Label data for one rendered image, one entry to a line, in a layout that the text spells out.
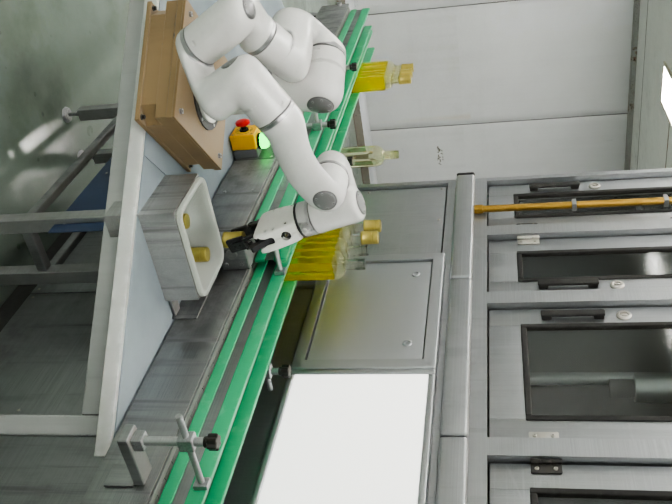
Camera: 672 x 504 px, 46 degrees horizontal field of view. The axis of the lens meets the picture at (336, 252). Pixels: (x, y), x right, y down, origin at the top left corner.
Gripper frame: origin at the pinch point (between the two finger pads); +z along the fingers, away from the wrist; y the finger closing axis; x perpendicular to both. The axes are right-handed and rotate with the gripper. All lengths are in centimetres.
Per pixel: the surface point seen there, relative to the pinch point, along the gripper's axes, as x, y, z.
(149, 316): -3.1, -15.9, 18.9
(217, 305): -13.3, -2.6, 12.0
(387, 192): -44, 85, -8
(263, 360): -24.9, -11.1, 3.9
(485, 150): -299, 604, 38
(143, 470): -10, -52, 10
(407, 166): -291, 604, 120
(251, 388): -24.6, -20.0, 4.4
